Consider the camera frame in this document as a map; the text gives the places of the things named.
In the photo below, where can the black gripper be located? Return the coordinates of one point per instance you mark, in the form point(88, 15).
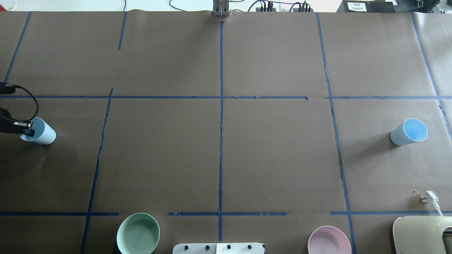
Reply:
point(7, 128)

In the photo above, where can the light blue cup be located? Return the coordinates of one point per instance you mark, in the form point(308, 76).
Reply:
point(43, 133)
point(409, 132)

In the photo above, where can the green bowl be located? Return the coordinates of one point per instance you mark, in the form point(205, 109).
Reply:
point(138, 234)

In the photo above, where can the pink bowl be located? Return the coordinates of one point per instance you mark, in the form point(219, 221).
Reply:
point(328, 240)

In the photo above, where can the black box with label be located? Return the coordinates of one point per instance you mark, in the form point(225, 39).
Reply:
point(368, 6)

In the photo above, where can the cream toaster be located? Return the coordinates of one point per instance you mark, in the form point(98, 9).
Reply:
point(422, 235)

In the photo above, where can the white power plug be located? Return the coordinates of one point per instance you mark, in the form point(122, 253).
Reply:
point(429, 197)

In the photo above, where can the grey aluminium post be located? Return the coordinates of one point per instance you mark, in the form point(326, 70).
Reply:
point(221, 8)

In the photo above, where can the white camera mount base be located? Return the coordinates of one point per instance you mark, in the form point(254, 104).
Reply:
point(219, 248)

